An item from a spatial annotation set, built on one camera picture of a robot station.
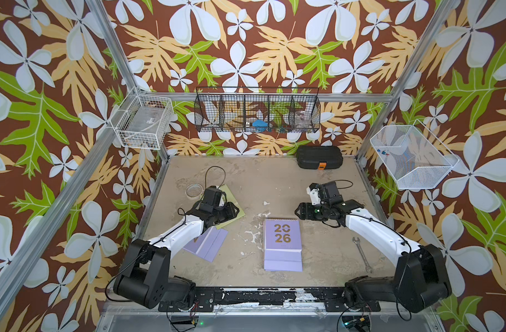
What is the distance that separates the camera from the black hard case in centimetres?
113

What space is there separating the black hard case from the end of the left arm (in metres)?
0.57

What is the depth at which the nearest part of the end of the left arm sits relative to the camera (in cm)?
66
